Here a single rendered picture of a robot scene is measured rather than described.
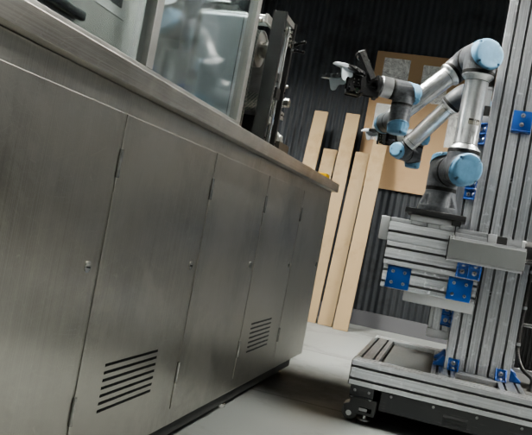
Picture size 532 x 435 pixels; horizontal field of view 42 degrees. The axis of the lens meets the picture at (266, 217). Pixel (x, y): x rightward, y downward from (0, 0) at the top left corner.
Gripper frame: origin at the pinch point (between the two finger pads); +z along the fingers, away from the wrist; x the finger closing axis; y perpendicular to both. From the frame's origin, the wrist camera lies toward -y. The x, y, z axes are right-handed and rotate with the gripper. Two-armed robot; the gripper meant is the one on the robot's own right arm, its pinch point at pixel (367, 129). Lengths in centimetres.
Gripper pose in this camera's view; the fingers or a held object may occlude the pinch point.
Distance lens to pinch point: 369.8
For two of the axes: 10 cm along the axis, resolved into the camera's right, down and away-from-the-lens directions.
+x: 6.6, -0.1, 7.5
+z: -7.4, -1.3, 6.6
